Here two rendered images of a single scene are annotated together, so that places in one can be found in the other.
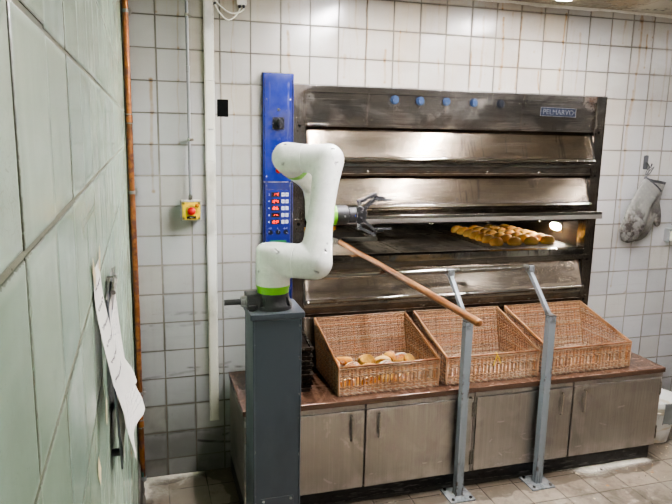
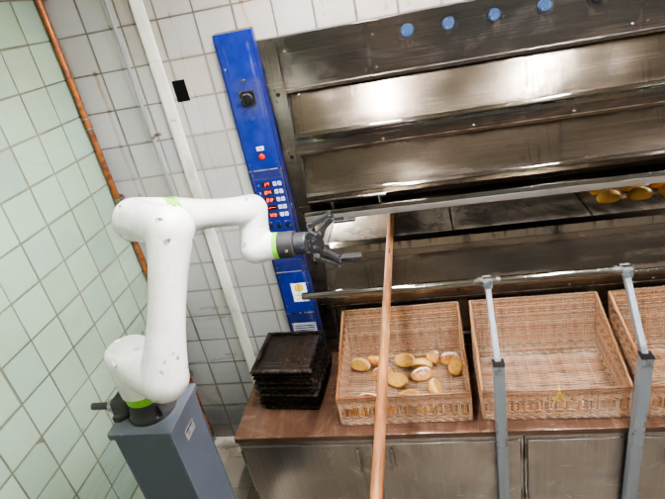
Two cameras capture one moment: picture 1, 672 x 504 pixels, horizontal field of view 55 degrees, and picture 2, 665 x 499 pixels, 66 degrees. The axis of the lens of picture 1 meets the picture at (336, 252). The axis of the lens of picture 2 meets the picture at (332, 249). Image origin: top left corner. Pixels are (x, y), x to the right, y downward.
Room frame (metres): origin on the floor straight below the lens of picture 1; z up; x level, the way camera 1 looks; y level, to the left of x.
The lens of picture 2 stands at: (1.62, -0.92, 2.22)
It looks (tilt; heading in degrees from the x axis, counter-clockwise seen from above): 26 degrees down; 30
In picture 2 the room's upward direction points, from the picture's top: 12 degrees counter-clockwise
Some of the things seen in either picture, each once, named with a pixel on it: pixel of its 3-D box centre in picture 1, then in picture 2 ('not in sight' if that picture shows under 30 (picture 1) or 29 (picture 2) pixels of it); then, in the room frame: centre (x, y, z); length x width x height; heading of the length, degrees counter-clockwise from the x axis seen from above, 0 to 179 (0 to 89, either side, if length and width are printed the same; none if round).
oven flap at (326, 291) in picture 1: (451, 279); (523, 260); (3.70, -0.69, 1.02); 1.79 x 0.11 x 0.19; 107
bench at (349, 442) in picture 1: (450, 417); (513, 430); (3.39, -0.66, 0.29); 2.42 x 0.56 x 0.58; 107
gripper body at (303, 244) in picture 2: (356, 214); (309, 242); (2.94, -0.09, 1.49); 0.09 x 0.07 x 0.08; 107
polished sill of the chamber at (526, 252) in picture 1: (450, 255); (522, 230); (3.72, -0.68, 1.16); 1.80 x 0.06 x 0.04; 107
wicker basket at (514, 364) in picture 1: (473, 342); (541, 352); (3.45, -0.78, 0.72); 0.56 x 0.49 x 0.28; 106
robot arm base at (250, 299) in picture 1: (258, 299); (133, 401); (2.36, 0.29, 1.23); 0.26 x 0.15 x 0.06; 107
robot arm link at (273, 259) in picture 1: (276, 267); (138, 369); (2.38, 0.23, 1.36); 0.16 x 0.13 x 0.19; 76
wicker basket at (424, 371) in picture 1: (374, 350); (402, 360); (3.28, -0.22, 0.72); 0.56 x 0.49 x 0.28; 107
